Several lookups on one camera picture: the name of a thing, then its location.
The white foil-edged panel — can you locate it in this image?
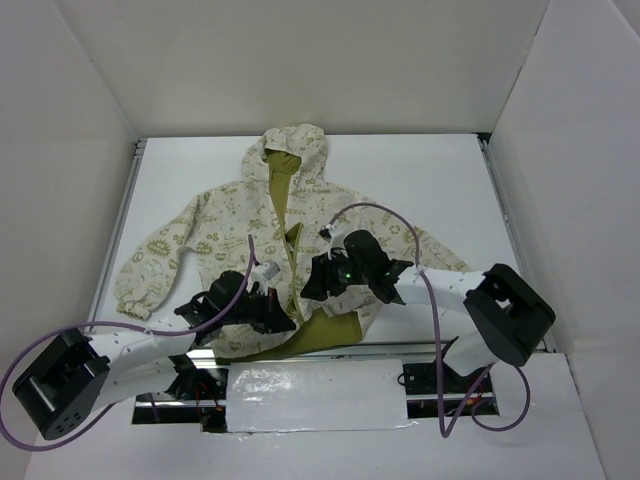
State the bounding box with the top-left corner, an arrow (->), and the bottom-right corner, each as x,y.
226,359 -> 409,433

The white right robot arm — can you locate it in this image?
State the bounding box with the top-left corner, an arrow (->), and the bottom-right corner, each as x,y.
301,230 -> 556,391

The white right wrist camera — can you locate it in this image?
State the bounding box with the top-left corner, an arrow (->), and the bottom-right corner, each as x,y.
319,223 -> 346,260

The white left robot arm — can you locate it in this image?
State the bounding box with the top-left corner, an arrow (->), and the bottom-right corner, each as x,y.
12,263 -> 295,441

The cream printed hooded jacket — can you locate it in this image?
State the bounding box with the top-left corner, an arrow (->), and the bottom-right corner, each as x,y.
114,124 -> 467,341

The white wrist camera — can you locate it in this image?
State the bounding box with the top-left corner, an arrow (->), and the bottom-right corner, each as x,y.
319,223 -> 346,260
250,261 -> 281,291

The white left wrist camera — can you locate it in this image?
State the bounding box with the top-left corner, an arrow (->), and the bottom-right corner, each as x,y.
250,261 -> 281,291

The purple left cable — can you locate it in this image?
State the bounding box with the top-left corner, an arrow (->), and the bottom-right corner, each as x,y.
0,234 -> 261,453

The purple cable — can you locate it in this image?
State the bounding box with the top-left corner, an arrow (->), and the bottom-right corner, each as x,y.
0,234 -> 261,453
329,203 -> 534,439

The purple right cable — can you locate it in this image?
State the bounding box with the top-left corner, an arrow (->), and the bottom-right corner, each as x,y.
329,203 -> 534,439

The olive green Snoopy t-shirt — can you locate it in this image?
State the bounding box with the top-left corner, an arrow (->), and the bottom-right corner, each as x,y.
211,146 -> 370,362

